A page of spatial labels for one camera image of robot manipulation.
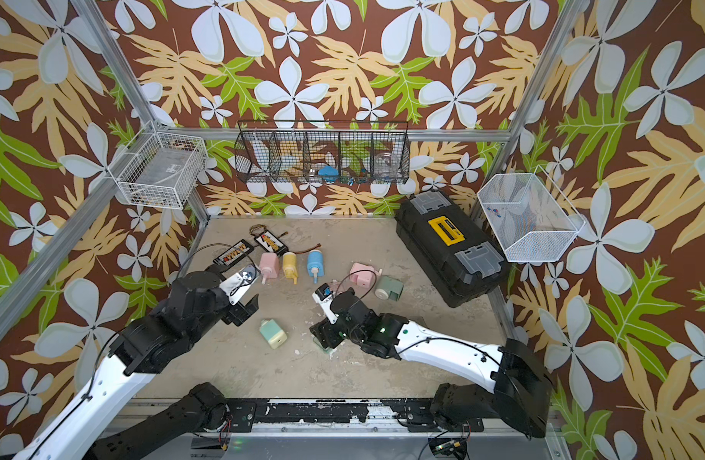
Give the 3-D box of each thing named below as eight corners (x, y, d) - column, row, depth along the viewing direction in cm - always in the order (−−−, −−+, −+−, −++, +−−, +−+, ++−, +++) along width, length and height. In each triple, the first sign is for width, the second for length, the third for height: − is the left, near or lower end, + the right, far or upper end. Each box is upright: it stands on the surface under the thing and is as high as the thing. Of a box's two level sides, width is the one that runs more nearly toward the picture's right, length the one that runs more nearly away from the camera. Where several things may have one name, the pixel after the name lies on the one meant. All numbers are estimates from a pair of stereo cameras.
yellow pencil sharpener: (286, 285, 101) (282, 274, 96) (286, 262, 107) (283, 252, 102) (298, 283, 101) (295, 273, 96) (298, 261, 107) (295, 250, 102)
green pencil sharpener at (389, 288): (375, 301, 98) (376, 293, 94) (374, 284, 102) (375, 276, 98) (402, 301, 98) (404, 293, 94) (400, 284, 102) (402, 276, 98)
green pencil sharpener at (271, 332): (260, 334, 89) (254, 326, 84) (274, 322, 92) (269, 314, 87) (275, 353, 86) (271, 346, 81) (290, 340, 88) (286, 333, 83)
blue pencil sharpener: (307, 283, 101) (305, 273, 96) (310, 259, 108) (308, 249, 103) (323, 283, 101) (322, 273, 96) (325, 259, 108) (324, 249, 103)
